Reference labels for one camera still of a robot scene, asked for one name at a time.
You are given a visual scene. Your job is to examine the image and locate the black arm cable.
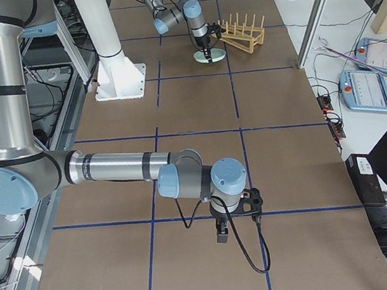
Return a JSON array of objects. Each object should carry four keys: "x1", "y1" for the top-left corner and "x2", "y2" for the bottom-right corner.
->
[
  {"x1": 128, "y1": 0, "x2": 198, "y2": 28},
  {"x1": 174, "y1": 182, "x2": 273, "y2": 285}
]

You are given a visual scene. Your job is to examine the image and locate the orange black connector strip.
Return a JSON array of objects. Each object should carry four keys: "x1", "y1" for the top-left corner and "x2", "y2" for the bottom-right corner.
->
[{"x1": 317, "y1": 94, "x2": 346, "y2": 141}]

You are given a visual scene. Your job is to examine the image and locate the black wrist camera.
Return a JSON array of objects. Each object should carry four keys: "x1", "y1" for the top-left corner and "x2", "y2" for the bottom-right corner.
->
[
  {"x1": 235, "y1": 188, "x2": 263, "y2": 217},
  {"x1": 208, "y1": 22, "x2": 221, "y2": 39}
]

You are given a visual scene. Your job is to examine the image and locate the white reacher grabber tool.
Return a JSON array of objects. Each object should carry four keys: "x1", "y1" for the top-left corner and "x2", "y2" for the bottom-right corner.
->
[{"x1": 313, "y1": 26, "x2": 387, "y2": 103}]

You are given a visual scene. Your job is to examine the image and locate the black desktop computer box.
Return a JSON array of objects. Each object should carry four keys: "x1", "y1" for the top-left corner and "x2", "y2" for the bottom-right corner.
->
[{"x1": 345, "y1": 154, "x2": 387, "y2": 207}]

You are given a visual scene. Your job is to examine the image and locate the aluminium frame post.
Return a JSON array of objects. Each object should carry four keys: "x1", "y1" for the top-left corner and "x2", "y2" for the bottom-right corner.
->
[{"x1": 296, "y1": 0, "x2": 328, "y2": 69}]

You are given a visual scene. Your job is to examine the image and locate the far blue teach pendant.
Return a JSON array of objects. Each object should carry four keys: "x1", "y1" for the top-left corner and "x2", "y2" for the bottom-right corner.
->
[{"x1": 355, "y1": 37, "x2": 387, "y2": 71}]

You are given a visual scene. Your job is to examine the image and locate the wooden dish rack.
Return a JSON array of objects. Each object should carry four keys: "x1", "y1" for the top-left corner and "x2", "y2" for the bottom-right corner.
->
[{"x1": 215, "y1": 13, "x2": 265, "y2": 54}]

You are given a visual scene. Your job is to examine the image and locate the blue teach pendant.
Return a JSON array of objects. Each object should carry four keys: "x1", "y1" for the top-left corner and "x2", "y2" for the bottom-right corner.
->
[
  {"x1": 355, "y1": 37, "x2": 387, "y2": 71},
  {"x1": 339, "y1": 70, "x2": 387, "y2": 113}
]

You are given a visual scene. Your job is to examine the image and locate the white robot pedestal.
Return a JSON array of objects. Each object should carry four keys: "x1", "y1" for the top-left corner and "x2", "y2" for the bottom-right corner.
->
[{"x1": 74, "y1": 0, "x2": 146, "y2": 101}]

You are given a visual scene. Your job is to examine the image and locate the near blue teach pendant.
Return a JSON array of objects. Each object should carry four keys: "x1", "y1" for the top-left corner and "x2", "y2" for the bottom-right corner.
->
[{"x1": 339, "y1": 70, "x2": 387, "y2": 113}]

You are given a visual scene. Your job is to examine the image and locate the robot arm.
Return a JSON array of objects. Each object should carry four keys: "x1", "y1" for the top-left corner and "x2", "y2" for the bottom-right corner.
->
[
  {"x1": 141, "y1": 0, "x2": 213, "y2": 63},
  {"x1": 0, "y1": 0, "x2": 252, "y2": 243}
]

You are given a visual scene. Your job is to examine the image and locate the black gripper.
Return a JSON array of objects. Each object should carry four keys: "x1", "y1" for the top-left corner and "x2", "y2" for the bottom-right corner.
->
[
  {"x1": 211, "y1": 211, "x2": 231, "y2": 244},
  {"x1": 194, "y1": 34, "x2": 212, "y2": 63}
]

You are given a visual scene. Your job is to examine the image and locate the light green round plate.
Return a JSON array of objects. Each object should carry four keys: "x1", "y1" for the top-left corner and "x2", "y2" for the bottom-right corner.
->
[{"x1": 193, "y1": 48, "x2": 227, "y2": 64}]

